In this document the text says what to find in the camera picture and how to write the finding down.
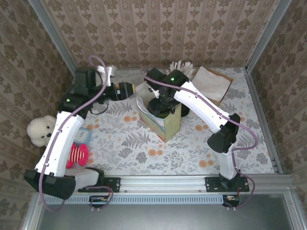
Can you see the brown cardboard box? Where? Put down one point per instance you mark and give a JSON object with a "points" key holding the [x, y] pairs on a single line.
{"points": [[224, 95]]}

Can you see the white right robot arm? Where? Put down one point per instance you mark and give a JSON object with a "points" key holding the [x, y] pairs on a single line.
{"points": [[199, 105]]}

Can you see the aluminium mounting rail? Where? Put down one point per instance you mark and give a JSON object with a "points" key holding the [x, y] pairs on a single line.
{"points": [[163, 184]]}

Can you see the pink doll with glasses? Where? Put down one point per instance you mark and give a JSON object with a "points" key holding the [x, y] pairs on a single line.
{"points": [[76, 154]]}

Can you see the landscape print paper bag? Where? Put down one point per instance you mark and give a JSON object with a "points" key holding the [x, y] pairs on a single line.
{"points": [[171, 127]]}

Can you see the white paper napkin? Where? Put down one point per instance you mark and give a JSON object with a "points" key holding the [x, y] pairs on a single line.
{"points": [[211, 83]]}

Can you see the grey metal sheet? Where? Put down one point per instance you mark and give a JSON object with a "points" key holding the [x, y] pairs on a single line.
{"points": [[156, 218]]}

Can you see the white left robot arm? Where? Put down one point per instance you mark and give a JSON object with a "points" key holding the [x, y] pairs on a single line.
{"points": [[62, 143]]}

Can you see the white plush dog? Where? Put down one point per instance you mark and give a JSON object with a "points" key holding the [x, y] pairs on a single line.
{"points": [[40, 129]]}

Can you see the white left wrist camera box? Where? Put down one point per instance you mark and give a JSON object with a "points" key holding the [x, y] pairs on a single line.
{"points": [[109, 72]]}

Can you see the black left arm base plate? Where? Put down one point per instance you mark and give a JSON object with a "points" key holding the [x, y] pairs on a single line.
{"points": [[112, 184]]}

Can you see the aluminium frame post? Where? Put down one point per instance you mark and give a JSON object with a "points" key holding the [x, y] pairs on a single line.
{"points": [[268, 36], [52, 36]]}

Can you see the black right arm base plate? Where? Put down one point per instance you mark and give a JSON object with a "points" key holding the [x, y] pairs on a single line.
{"points": [[212, 184]]}

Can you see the white wrapped straws bundle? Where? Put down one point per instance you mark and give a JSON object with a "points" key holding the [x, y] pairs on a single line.
{"points": [[187, 65]]}

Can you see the aluminium table side rail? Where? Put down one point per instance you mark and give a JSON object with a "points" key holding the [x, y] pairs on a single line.
{"points": [[257, 100]]}

